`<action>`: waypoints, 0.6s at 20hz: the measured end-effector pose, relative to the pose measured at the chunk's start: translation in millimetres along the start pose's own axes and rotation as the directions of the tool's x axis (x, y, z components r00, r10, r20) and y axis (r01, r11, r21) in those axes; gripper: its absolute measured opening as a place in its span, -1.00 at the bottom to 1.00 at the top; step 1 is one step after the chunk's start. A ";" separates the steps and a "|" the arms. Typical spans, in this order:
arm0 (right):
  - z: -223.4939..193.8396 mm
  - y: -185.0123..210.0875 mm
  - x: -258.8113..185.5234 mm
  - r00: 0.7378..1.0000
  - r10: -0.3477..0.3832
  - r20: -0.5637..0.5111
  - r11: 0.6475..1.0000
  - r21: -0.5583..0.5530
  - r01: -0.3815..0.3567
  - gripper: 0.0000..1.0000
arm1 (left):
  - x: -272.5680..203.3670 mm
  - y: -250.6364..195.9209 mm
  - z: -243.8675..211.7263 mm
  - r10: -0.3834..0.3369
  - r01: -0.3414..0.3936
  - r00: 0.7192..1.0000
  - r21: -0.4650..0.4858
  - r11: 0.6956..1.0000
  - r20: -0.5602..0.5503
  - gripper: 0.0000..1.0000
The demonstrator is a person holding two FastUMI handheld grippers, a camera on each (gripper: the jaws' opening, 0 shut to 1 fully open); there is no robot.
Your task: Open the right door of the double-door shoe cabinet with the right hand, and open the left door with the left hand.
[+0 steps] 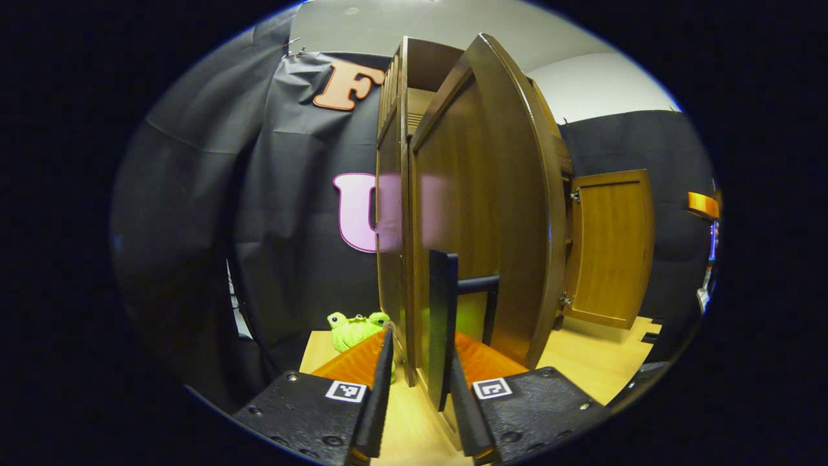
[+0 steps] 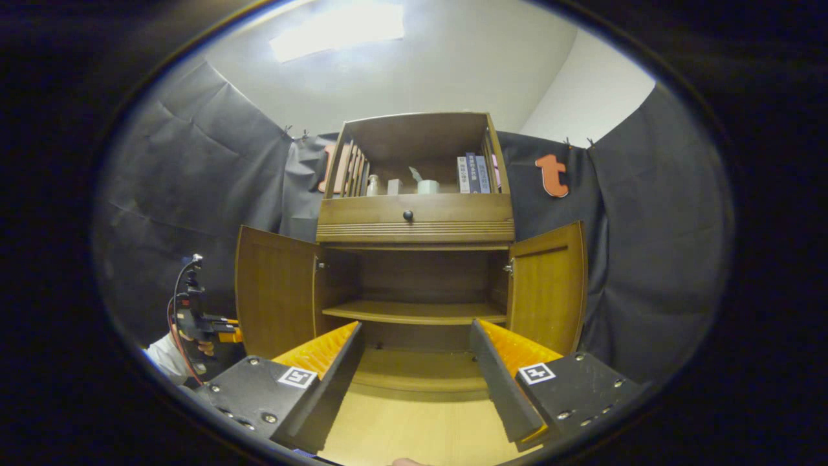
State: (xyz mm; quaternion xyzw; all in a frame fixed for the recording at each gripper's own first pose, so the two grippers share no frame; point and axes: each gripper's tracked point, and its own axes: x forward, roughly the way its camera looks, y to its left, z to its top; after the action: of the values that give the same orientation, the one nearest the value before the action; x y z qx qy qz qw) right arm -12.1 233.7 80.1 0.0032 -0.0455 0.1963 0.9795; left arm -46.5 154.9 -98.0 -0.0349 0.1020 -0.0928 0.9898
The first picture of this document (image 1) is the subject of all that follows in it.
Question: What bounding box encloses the wooden double-door shoe cabinet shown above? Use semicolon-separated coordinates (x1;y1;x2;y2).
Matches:
375;36;576;389

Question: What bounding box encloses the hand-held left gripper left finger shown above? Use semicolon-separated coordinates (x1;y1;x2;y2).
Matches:
232;327;395;466

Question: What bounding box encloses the wooden shoe cabinet door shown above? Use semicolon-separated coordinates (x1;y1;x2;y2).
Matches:
561;170;655;331
409;32;569;450

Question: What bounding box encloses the black backdrop cloth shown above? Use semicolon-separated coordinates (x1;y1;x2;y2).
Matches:
110;6;719;415

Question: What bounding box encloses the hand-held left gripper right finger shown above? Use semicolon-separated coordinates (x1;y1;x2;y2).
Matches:
450;331;610;465

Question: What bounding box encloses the green frog plush toy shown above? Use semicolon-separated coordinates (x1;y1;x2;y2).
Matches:
327;311;397;383

